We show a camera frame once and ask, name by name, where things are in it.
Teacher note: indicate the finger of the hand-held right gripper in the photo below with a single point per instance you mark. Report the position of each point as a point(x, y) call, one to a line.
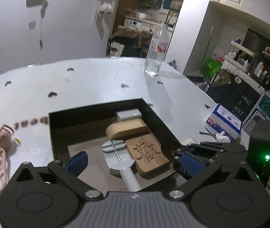
point(220, 147)
point(178, 163)

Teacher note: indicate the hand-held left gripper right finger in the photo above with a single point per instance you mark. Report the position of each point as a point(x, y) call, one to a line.
point(193, 165)

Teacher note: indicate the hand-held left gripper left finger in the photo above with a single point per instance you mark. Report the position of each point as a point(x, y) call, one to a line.
point(78, 163)

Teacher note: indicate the carved wooden block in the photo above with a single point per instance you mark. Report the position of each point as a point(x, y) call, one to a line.
point(146, 154)

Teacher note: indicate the black box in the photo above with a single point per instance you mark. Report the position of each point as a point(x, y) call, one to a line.
point(82, 118)

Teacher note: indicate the oval wooden box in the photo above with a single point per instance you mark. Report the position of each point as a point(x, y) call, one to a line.
point(125, 128)

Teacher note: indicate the white charger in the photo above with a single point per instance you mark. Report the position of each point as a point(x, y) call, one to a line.
point(129, 115)

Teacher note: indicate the crumpled white tissue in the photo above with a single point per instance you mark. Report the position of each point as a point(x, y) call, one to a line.
point(222, 137)

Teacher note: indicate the blue tissue pack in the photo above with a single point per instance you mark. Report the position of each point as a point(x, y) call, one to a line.
point(225, 120)

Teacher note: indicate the green shopping bag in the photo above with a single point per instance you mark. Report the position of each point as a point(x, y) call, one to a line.
point(211, 66)

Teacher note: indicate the white rack with bottles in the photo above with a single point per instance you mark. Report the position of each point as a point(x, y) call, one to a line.
point(246, 59)

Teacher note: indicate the clear water bottle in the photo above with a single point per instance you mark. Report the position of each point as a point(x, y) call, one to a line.
point(155, 52)

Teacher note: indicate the chair with brown jacket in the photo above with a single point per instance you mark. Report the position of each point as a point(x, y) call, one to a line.
point(132, 34)

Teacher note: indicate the teal hanging container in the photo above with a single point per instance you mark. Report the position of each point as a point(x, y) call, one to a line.
point(167, 2)

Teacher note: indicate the white plush sheep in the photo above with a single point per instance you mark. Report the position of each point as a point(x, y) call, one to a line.
point(106, 7)

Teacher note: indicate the wall switch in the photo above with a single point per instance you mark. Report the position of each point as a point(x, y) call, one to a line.
point(32, 25)

